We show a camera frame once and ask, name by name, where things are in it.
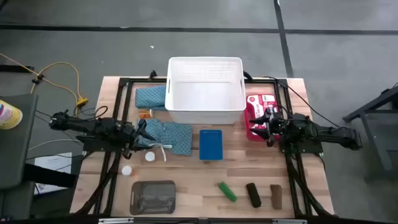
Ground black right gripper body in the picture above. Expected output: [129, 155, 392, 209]
[267, 109, 292, 141]

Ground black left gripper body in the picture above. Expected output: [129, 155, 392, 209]
[122, 123, 141, 154]

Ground white round cap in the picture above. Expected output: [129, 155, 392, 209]
[121, 165, 136, 177]

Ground blue patterned gown white ties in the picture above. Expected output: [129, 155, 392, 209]
[136, 119, 193, 162]

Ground dark brown bar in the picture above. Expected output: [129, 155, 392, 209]
[246, 182, 262, 208]

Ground grey translucent plastic bin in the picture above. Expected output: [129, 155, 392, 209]
[129, 180, 177, 216]

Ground small blue plastic basket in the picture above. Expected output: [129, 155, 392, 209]
[198, 129, 224, 161]

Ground large white plastic basket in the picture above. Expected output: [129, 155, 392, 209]
[164, 56, 247, 125]

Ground red first aid kit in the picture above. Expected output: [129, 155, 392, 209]
[244, 93, 281, 142]

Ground white paper sheet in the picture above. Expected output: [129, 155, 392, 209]
[33, 151, 73, 195]

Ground dark grey side table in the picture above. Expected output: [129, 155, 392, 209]
[0, 93, 78, 220]

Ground yellow and white canister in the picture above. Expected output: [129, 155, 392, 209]
[0, 99, 24, 130]

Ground black aluminium table frame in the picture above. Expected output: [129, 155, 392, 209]
[74, 76, 335, 218]

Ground looped black cable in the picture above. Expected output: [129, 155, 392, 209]
[73, 105, 109, 121]

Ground silver aluminium bracket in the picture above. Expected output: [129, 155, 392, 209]
[272, 218, 308, 224]
[98, 217, 134, 224]

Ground white cable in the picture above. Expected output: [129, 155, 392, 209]
[27, 139, 85, 152]

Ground yellow extension cable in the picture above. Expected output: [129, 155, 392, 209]
[0, 52, 90, 108]

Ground thin black cable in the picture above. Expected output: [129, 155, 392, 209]
[34, 109, 81, 141]

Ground black metal table frame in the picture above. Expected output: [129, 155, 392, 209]
[341, 82, 398, 182]

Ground black floor strap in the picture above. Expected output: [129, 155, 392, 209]
[0, 64, 35, 73]

